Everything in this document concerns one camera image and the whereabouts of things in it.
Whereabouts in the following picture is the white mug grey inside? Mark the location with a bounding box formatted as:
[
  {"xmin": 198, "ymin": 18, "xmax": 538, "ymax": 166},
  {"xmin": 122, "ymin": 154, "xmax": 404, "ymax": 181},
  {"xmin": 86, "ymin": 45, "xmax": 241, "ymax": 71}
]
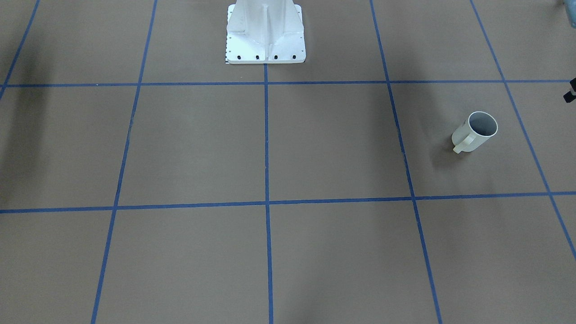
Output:
[{"xmin": 451, "ymin": 111, "xmax": 498, "ymax": 153}]

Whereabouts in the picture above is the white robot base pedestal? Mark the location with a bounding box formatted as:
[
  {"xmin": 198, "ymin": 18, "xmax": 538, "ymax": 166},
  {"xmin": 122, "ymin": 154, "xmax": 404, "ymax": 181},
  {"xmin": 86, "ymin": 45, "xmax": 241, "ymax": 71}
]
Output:
[{"xmin": 225, "ymin": 0, "xmax": 306, "ymax": 64}]

